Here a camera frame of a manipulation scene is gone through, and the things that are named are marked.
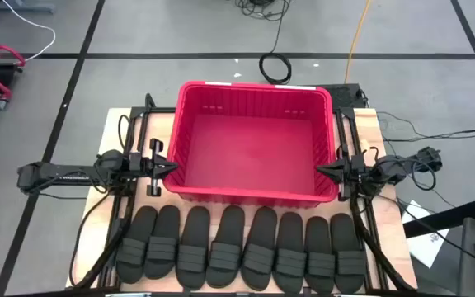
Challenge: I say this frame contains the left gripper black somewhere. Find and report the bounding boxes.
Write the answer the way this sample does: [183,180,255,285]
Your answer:
[128,138,180,197]

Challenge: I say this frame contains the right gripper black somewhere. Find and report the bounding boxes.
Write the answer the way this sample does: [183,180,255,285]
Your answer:
[316,150,367,189]

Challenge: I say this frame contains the red plastic bin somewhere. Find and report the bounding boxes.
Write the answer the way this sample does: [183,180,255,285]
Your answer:
[162,80,340,209]

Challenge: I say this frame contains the black power box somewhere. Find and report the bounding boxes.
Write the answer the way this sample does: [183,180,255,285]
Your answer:
[322,82,365,110]

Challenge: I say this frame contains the black beam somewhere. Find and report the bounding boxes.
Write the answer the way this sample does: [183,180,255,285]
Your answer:
[402,198,475,240]

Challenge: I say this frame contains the white paper sheet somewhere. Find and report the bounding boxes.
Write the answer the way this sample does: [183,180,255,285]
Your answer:
[401,199,452,270]

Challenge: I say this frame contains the grey desk foot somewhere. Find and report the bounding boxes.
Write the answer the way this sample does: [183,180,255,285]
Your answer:
[0,0,56,14]

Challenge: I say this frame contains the black aluminium rig frame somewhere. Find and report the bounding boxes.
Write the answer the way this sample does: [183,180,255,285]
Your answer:
[67,92,177,290]
[332,106,418,292]

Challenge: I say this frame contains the coiled black cable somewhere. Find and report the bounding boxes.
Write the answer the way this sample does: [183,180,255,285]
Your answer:
[258,12,294,86]

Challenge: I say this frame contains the black looping cable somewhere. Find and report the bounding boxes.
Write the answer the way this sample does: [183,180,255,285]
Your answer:
[68,191,113,288]

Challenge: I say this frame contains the thin black floor cable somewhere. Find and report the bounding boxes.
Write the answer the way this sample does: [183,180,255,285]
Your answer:
[376,111,475,144]

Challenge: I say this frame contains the yellow floor cable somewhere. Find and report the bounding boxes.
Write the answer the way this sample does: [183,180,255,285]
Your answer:
[343,0,373,85]

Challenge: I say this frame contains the tangled black cables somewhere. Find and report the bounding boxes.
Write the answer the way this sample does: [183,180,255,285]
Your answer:
[234,0,293,22]

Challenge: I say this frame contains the white floor cable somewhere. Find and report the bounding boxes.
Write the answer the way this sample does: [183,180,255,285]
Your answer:
[1,0,57,62]

